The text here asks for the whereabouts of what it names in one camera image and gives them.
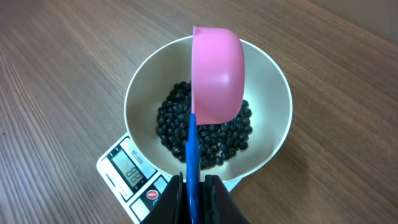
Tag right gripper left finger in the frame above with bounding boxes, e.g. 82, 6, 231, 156
141, 173, 183, 224

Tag pink scoop blue handle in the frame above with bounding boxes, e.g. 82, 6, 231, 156
185, 27, 245, 223

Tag white bowl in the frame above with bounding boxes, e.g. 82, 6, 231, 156
124, 36, 293, 182

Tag black beans in bowl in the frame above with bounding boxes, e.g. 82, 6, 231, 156
155, 82, 252, 170

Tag white digital kitchen scale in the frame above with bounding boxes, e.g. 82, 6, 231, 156
96, 134, 238, 223

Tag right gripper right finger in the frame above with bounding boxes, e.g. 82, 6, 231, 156
203, 175, 250, 224

